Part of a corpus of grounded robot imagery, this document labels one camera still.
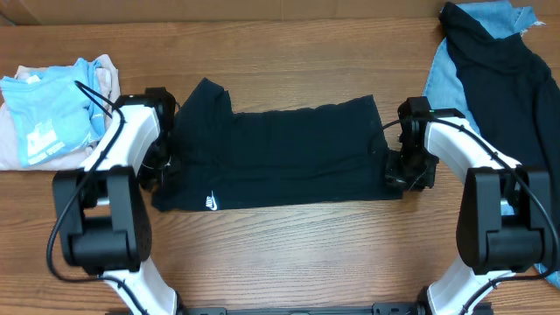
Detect black t-shirt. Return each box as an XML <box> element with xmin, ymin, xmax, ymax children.
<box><xmin>151</xmin><ymin>79</ymin><xmax>403</xmax><ymax>212</ymax></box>

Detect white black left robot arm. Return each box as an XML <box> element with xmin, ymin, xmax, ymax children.
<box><xmin>45</xmin><ymin>87</ymin><xmax>186</xmax><ymax>314</ymax></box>

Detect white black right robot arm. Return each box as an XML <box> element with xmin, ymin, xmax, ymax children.
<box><xmin>372</xmin><ymin>97</ymin><xmax>559</xmax><ymax>315</ymax></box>

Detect light blue folded t-shirt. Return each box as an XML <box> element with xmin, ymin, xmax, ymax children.
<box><xmin>1</xmin><ymin>58</ymin><xmax>106</xmax><ymax>168</ymax></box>

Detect black long garment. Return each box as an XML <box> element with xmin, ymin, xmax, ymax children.
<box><xmin>438</xmin><ymin>2</ymin><xmax>560</xmax><ymax>272</ymax></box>

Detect blue denim jeans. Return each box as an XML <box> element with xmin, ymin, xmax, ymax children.
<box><xmin>422</xmin><ymin>0</ymin><xmax>560</xmax><ymax>290</ymax></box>

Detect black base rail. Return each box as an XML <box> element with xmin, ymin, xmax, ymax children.
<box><xmin>178</xmin><ymin>302</ymin><xmax>431</xmax><ymax>315</ymax></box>

